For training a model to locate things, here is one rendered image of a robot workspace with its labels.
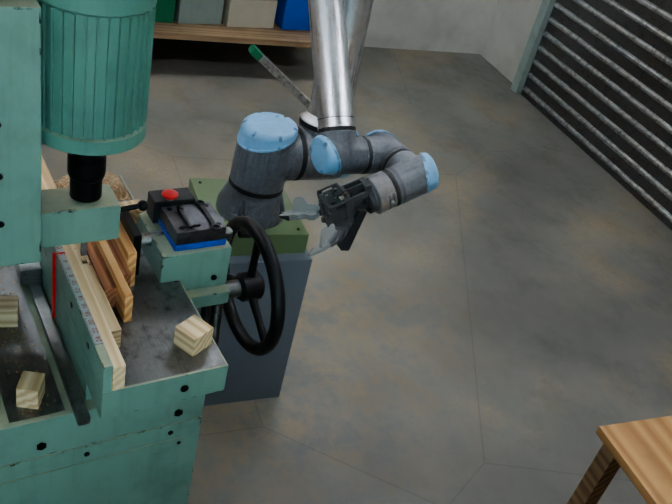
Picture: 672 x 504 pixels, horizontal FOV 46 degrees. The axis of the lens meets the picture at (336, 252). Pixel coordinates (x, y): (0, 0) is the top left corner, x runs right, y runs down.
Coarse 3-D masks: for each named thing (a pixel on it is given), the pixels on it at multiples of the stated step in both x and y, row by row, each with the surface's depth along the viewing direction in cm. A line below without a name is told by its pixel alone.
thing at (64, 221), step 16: (48, 192) 131; (64, 192) 132; (112, 192) 135; (48, 208) 128; (64, 208) 129; (80, 208) 129; (96, 208) 131; (112, 208) 132; (48, 224) 128; (64, 224) 129; (80, 224) 131; (96, 224) 132; (112, 224) 134; (48, 240) 130; (64, 240) 131; (80, 240) 133; (96, 240) 134
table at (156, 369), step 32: (128, 192) 166; (160, 288) 144; (224, 288) 152; (64, 320) 138; (160, 320) 137; (128, 352) 129; (160, 352) 131; (96, 384) 124; (128, 384) 124; (160, 384) 127; (192, 384) 130; (224, 384) 134
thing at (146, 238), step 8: (120, 216) 145; (128, 216) 143; (128, 224) 141; (128, 232) 142; (136, 232) 140; (152, 232) 146; (160, 232) 147; (136, 240) 140; (144, 240) 145; (136, 248) 141; (136, 264) 143; (136, 272) 144
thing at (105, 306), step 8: (48, 176) 158; (48, 184) 155; (88, 280) 135; (96, 280) 136; (96, 288) 134; (96, 296) 133; (104, 296) 133; (104, 304) 132; (104, 312) 130; (112, 312) 130; (112, 320) 129; (112, 328) 127; (120, 328) 128; (120, 336) 128; (120, 344) 130
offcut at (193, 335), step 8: (192, 320) 133; (200, 320) 134; (176, 328) 131; (184, 328) 131; (192, 328) 132; (200, 328) 132; (208, 328) 132; (176, 336) 132; (184, 336) 131; (192, 336) 130; (200, 336) 130; (208, 336) 133; (176, 344) 133; (184, 344) 132; (192, 344) 130; (200, 344) 132; (208, 344) 134; (192, 352) 131
